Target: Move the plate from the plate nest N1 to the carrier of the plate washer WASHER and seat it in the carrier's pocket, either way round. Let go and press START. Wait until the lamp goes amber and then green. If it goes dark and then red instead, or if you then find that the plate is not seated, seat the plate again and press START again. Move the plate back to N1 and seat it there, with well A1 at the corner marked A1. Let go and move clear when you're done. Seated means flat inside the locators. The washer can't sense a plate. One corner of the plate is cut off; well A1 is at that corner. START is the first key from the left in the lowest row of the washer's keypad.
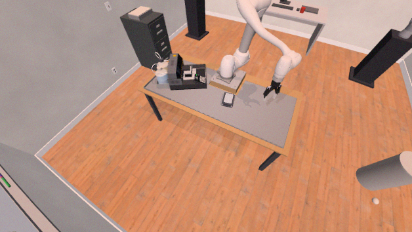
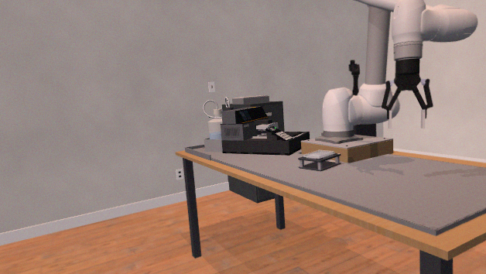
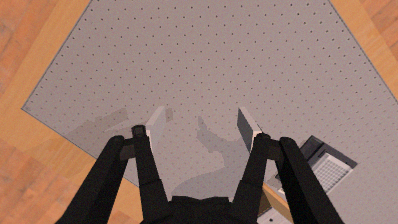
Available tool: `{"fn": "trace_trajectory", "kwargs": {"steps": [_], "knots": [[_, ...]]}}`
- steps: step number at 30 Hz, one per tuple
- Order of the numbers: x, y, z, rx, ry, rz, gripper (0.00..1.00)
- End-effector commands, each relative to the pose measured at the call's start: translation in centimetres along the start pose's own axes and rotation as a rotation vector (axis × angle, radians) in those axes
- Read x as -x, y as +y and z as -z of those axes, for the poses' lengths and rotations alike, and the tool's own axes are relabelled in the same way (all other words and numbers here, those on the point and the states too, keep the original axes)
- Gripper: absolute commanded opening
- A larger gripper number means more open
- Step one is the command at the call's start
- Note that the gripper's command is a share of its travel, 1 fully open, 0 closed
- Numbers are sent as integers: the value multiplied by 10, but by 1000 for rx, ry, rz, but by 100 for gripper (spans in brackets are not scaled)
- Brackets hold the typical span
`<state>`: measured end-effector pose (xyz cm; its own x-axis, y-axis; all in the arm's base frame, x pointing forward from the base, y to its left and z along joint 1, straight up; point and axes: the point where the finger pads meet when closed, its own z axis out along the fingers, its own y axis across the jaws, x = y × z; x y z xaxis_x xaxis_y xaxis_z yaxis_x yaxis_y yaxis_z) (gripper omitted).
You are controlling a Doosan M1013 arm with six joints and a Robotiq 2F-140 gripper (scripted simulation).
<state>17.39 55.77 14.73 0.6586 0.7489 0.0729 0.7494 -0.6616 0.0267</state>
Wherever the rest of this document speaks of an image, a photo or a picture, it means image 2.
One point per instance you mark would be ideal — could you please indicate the white plastic bottle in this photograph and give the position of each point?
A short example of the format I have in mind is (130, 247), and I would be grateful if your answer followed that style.
(214, 125)

